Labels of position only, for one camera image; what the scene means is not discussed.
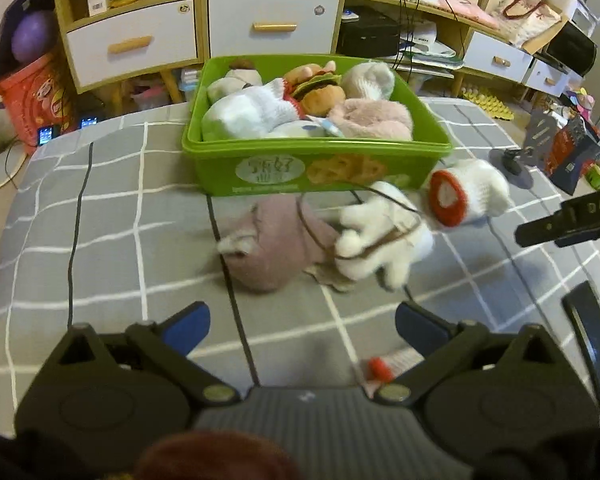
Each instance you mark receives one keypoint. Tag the beige paper gift bag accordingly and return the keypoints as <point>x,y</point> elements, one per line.
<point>527,10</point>

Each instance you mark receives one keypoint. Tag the black printer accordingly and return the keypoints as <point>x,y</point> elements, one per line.
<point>367,32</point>

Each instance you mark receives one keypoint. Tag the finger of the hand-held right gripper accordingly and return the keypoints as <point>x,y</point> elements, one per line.
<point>592,340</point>
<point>580,225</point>

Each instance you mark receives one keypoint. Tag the hamburger plush toy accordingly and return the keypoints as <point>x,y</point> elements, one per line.
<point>320,94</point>

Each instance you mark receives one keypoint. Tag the green plastic box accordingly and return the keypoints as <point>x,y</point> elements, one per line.
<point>280,175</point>

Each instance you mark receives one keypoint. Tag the pile of white papers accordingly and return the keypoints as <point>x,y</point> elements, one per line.
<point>425,46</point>

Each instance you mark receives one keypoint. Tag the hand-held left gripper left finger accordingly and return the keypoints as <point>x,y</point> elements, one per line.
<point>190,322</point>

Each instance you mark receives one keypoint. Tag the small blue-screen device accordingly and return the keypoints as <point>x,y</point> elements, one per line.
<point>89,122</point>
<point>45,135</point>

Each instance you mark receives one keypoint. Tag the dark red printed packet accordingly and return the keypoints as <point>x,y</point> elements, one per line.
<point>572,154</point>

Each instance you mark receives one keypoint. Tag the white bear plush toy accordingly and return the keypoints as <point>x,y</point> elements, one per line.
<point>385,240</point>

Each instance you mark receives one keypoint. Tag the black phone stand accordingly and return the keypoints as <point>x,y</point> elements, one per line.
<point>527,147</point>

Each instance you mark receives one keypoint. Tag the yellow egg tray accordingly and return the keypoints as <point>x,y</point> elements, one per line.
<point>485,101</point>

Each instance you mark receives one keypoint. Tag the yellow wooden cabinet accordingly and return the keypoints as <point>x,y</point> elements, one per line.
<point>202,25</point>

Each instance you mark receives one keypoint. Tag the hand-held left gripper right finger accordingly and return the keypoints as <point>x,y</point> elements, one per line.
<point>420,330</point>

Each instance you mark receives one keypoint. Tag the grey checked cloth desktop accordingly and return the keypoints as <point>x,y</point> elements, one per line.
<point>130,240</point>

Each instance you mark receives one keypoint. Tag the beige dog plush toy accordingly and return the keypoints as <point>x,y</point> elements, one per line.
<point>237,79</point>

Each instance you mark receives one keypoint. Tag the purple ball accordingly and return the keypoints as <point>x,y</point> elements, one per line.
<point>32,36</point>

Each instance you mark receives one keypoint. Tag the dark purple hat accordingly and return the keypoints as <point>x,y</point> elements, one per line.
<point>7,20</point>

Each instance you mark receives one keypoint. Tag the pink plush toy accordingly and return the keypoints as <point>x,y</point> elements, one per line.
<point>375,120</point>

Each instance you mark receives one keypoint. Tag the black bag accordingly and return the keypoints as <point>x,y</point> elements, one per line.
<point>570,49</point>

